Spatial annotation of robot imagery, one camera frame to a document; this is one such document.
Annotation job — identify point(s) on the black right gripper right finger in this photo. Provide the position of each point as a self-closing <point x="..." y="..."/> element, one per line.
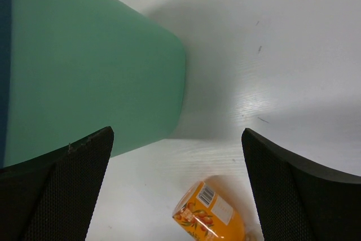
<point x="298" y="199"/>

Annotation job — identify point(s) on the orange juice bottle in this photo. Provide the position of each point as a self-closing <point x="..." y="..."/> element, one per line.
<point x="218" y="208"/>

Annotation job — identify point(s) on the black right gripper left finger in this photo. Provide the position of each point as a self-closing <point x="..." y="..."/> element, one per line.
<point x="53" y="196"/>

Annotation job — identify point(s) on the green plastic bin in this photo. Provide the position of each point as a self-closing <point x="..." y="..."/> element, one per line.
<point x="72" y="67"/>

